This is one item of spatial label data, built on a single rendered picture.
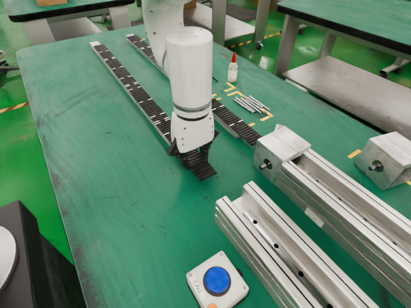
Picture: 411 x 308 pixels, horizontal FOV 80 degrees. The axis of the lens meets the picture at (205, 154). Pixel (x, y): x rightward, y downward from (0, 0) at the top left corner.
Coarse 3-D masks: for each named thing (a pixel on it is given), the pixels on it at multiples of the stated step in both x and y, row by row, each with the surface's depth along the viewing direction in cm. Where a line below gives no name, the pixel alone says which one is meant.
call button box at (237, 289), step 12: (204, 264) 43; (216, 264) 43; (228, 264) 43; (192, 276) 42; (204, 276) 42; (240, 276) 42; (192, 288) 42; (204, 288) 41; (228, 288) 40; (240, 288) 41; (204, 300) 39; (216, 300) 39; (228, 300) 39; (240, 300) 42
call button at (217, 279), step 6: (210, 270) 41; (216, 270) 41; (222, 270) 41; (210, 276) 41; (216, 276) 41; (222, 276) 41; (228, 276) 41; (210, 282) 40; (216, 282) 40; (222, 282) 40; (228, 282) 40; (210, 288) 39; (216, 288) 39; (222, 288) 39
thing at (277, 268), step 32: (256, 192) 51; (224, 224) 51; (256, 224) 49; (288, 224) 46; (256, 256) 43; (288, 256) 45; (320, 256) 42; (288, 288) 38; (320, 288) 42; (352, 288) 38
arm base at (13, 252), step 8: (0, 232) 45; (8, 232) 44; (0, 240) 43; (8, 240) 43; (16, 240) 44; (0, 248) 42; (8, 248) 42; (16, 248) 43; (0, 256) 41; (8, 256) 41; (16, 256) 42; (0, 264) 40; (8, 264) 40; (16, 264) 41; (0, 272) 40; (8, 272) 40; (0, 280) 39; (8, 280) 39; (0, 288) 38
